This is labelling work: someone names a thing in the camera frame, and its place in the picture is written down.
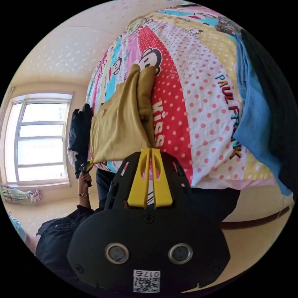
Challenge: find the person's left hand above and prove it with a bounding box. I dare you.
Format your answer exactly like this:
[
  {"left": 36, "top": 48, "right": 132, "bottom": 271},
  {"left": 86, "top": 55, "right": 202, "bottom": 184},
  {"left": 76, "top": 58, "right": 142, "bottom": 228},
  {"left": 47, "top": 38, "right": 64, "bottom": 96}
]
[{"left": 78, "top": 173, "right": 93, "bottom": 194}]

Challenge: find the bed with cartoon printed sheet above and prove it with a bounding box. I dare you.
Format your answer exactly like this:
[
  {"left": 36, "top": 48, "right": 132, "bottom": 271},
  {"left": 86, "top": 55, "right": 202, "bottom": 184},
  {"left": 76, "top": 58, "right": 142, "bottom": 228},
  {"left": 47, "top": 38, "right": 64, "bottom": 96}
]
[{"left": 85, "top": 4, "right": 276, "bottom": 188}]

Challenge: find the black jacket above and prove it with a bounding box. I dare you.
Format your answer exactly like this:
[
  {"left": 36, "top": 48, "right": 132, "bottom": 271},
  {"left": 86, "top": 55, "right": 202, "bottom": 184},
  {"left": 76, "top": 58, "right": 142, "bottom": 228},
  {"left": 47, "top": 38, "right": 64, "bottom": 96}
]
[{"left": 67, "top": 103, "right": 94, "bottom": 155}]

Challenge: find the person's left forearm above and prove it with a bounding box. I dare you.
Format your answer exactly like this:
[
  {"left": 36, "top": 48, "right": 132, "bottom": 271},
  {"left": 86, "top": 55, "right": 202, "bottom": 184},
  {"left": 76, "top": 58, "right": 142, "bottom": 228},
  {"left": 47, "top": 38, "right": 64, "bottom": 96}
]
[{"left": 78, "top": 191, "right": 92, "bottom": 210}]

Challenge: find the plaid tied curtain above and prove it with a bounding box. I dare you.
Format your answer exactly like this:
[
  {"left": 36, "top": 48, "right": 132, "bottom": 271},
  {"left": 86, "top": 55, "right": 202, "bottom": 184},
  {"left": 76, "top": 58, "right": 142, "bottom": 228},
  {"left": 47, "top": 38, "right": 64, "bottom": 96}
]
[{"left": 0, "top": 183, "right": 43, "bottom": 204}]

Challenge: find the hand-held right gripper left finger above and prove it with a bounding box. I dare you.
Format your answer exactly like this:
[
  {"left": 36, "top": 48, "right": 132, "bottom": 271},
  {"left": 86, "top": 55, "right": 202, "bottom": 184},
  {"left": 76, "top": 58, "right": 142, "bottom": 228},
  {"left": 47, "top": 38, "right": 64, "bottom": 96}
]
[{"left": 127, "top": 149, "right": 150, "bottom": 209}]

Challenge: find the window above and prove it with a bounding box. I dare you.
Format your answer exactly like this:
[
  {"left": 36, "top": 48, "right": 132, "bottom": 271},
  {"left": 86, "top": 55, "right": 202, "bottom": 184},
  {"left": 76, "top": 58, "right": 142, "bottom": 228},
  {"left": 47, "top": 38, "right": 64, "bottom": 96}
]
[{"left": 1, "top": 93, "right": 74, "bottom": 188}]

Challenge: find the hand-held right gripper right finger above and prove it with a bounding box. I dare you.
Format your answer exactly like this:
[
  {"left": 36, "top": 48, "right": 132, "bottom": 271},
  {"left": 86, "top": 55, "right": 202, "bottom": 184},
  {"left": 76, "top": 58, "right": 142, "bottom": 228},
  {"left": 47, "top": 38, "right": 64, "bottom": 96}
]
[{"left": 151, "top": 148, "right": 174, "bottom": 209}]

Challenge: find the pile of clothes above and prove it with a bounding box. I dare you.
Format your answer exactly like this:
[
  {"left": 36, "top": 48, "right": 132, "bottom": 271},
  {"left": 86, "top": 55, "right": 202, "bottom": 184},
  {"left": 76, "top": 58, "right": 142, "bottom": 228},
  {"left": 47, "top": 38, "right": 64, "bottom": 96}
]
[{"left": 214, "top": 16, "right": 296, "bottom": 196}]

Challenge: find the person's body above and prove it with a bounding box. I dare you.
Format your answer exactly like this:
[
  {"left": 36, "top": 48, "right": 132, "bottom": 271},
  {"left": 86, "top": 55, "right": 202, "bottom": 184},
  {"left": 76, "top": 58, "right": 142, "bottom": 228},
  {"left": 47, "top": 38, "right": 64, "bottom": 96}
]
[{"left": 34, "top": 168, "right": 241, "bottom": 283}]

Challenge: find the yellow long sleeve shirt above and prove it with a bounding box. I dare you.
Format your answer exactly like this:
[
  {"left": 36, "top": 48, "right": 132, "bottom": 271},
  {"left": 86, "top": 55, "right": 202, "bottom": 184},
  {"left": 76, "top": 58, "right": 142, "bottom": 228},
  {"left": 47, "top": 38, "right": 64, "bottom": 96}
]
[{"left": 89, "top": 63, "right": 157, "bottom": 164}]

